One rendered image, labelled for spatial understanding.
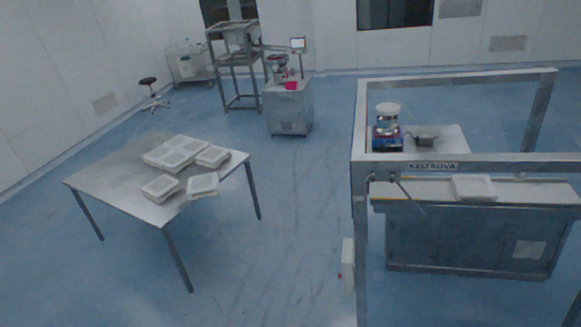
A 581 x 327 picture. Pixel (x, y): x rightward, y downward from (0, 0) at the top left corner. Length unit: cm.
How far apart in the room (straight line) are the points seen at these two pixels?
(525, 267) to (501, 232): 42
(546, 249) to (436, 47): 498
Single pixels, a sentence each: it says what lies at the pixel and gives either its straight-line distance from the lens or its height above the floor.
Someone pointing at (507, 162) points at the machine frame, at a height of 160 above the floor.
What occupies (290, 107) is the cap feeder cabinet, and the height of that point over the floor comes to 50.
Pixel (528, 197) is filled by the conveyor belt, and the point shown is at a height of 80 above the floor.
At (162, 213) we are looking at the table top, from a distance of 283.
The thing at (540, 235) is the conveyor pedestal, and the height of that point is 50.
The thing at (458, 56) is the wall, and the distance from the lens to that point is 746.
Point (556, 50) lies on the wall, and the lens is 781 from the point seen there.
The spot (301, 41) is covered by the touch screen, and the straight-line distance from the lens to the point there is 493.
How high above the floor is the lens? 243
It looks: 32 degrees down
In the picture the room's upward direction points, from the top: 9 degrees counter-clockwise
